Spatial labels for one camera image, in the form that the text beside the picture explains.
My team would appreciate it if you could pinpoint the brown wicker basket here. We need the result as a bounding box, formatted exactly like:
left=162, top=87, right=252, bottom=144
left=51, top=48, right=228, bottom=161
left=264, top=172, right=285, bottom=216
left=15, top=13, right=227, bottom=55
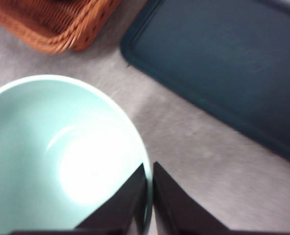
left=0, top=0, right=122, bottom=54

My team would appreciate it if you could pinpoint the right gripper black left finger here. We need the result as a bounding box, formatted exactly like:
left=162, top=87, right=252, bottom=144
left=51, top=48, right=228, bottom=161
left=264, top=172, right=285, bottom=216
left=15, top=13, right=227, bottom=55
left=75, top=163, right=148, bottom=232

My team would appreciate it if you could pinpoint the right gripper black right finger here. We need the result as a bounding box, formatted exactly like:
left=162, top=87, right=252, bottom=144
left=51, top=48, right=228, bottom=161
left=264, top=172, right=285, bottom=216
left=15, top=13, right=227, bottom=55
left=153, top=161, right=236, bottom=233

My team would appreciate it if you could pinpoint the dark rectangular tray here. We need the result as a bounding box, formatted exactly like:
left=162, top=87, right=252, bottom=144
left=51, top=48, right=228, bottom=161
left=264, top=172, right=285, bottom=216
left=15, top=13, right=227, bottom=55
left=120, top=0, right=290, bottom=168

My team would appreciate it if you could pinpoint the teal ribbed bowl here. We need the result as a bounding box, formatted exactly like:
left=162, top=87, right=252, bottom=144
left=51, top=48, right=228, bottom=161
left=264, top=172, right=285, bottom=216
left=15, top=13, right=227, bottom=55
left=0, top=74, right=152, bottom=235

